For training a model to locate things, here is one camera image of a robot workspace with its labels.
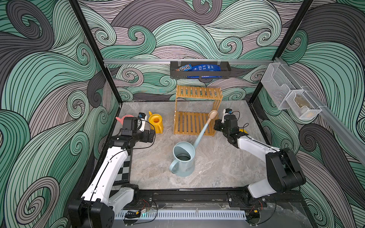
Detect yellow watering can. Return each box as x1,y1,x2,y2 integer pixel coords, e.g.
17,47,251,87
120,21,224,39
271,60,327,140
148,111,163,134

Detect pink watering can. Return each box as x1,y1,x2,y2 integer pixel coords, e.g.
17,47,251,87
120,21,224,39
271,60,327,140
116,115,134,125

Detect light blue watering can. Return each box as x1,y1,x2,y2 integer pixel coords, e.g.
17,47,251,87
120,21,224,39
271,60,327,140
169,110,218,177

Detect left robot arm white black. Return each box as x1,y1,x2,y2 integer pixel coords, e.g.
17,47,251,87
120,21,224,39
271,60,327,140
68,113,156,228

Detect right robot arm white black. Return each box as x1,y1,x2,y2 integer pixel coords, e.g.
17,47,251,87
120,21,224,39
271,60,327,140
214,115,306,199

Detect wooden slatted shelf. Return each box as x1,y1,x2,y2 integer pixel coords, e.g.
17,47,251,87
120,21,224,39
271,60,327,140
174,85,223,135

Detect yellow triangular plastic piece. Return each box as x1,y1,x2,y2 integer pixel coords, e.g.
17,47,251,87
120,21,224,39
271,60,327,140
239,128,248,134

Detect black white chessboard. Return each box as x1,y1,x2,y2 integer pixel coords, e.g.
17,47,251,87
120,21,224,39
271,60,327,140
114,155,132,185

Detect blue snack bag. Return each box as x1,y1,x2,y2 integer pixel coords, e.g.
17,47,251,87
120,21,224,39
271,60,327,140
187,64,221,79

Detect m&m candy packet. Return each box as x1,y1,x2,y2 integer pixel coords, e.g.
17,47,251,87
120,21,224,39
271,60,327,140
175,64,192,72

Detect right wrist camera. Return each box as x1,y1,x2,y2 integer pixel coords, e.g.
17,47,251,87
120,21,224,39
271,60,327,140
221,108,232,123

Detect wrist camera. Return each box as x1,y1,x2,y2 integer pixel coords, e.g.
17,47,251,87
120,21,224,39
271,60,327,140
221,108,232,123
137,113,146,132

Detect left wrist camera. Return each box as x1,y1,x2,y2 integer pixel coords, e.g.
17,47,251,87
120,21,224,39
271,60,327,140
137,113,146,132

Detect dark metal wall basket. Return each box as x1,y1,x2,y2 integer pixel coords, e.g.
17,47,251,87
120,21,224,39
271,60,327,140
170,61,232,79

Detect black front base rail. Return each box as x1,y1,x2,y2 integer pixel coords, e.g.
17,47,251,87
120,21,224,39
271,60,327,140
126,187,303,209

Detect clear plastic wall bin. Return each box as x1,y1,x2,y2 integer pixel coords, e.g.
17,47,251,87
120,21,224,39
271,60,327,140
261,62,322,121

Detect aluminium wall rail back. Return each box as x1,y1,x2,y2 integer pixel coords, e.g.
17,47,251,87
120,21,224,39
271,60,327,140
103,58,273,65

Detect aluminium wall rail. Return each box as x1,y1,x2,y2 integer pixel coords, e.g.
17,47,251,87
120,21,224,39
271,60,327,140
103,58,273,65
274,58,365,164

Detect white perforated cable duct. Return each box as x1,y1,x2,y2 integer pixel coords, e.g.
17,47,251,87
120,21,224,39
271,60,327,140
113,210,247,220

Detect aluminium wall rail right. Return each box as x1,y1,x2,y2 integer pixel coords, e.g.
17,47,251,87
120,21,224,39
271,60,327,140
274,58,365,164

